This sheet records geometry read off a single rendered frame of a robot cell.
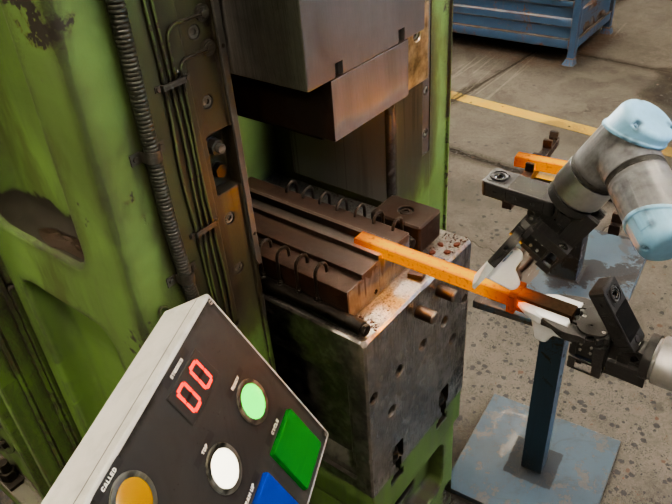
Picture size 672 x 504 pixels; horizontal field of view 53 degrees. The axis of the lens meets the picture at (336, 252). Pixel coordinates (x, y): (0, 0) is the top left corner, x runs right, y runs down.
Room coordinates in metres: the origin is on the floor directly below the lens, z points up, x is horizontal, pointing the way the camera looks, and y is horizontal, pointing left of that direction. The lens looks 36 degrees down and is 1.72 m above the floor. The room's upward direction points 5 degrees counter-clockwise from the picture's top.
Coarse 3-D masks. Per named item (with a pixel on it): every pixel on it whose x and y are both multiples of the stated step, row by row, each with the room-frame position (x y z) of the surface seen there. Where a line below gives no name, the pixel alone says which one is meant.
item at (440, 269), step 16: (368, 240) 1.02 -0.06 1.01; (384, 240) 1.01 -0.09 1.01; (384, 256) 0.99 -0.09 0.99; (400, 256) 0.96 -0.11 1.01; (416, 256) 0.96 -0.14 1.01; (432, 256) 0.95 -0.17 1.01; (432, 272) 0.92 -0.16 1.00; (448, 272) 0.90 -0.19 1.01; (464, 272) 0.90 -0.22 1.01; (464, 288) 0.88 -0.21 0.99; (480, 288) 0.86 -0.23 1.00; (496, 288) 0.85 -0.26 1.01; (528, 288) 0.83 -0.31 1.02; (512, 304) 0.81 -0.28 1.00; (544, 304) 0.79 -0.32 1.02; (560, 304) 0.79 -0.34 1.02
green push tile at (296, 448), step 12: (288, 420) 0.58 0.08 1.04; (300, 420) 0.60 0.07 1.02; (288, 432) 0.57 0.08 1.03; (300, 432) 0.58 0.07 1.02; (276, 444) 0.54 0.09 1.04; (288, 444) 0.55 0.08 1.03; (300, 444) 0.57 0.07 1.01; (312, 444) 0.58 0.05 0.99; (276, 456) 0.53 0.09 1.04; (288, 456) 0.54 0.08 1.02; (300, 456) 0.55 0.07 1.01; (312, 456) 0.56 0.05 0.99; (288, 468) 0.53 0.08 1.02; (300, 468) 0.54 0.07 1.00; (312, 468) 0.55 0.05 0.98; (300, 480) 0.52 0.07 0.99
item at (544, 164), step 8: (520, 152) 1.31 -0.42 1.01; (520, 160) 1.28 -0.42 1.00; (528, 160) 1.27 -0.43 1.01; (536, 160) 1.26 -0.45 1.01; (544, 160) 1.26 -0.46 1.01; (552, 160) 1.26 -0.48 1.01; (560, 160) 1.26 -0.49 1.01; (536, 168) 1.26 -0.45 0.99; (544, 168) 1.25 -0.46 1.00; (552, 168) 1.24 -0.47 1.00; (560, 168) 1.23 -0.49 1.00
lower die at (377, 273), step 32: (256, 192) 1.24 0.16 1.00; (288, 192) 1.25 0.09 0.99; (256, 224) 1.13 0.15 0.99; (288, 224) 1.12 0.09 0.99; (352, 224) 1.10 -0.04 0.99; (384, 224) 1.09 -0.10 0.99; (320, 256) 1.01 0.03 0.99; (352, 256) 1.00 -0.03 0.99; (320, 288) 0.94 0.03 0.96; (352, 288) 0.92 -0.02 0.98
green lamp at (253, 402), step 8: (248, 384) 0.59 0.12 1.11; (248, 392) 0.58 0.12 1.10; (256, 392) 0.59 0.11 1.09; (248, 400) 0.57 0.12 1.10; (256, 400) 0.58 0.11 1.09; (264, 400) 0.59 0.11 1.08; (248, 408) 0.56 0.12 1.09; (256, 408) 0.57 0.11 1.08; (264, 408) 0.58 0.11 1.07; (256, 416) 0.56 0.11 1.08
